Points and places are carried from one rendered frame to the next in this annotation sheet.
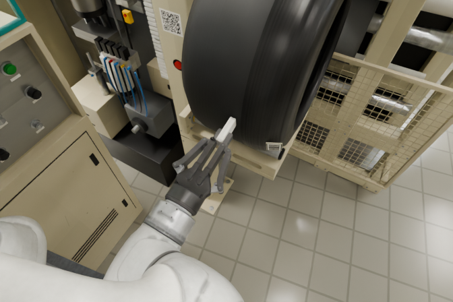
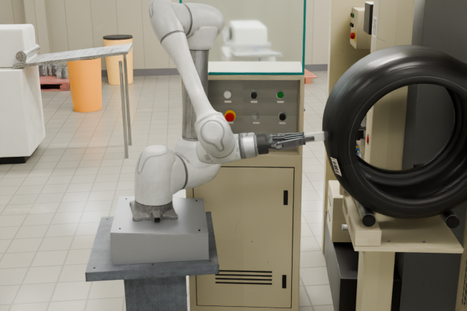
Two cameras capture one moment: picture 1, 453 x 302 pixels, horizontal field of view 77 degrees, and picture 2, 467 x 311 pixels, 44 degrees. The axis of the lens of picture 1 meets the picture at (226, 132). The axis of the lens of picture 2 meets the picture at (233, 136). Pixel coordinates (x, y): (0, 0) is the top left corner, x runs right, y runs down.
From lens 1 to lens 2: 1.75 m
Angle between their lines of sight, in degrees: 62
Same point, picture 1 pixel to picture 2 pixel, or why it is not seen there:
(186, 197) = (260, 135)
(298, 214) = not seen: outside the picture
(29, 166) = not seen: hidden behind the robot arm
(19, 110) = (269, 121)
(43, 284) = (198, 85)
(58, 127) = (281, 152)
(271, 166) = (355, 228)
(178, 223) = (247, 138)
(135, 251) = not seen: hidden behind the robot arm
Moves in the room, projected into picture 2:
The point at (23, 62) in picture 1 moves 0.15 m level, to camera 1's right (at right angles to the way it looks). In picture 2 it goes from (290, 96) to (307, 103)
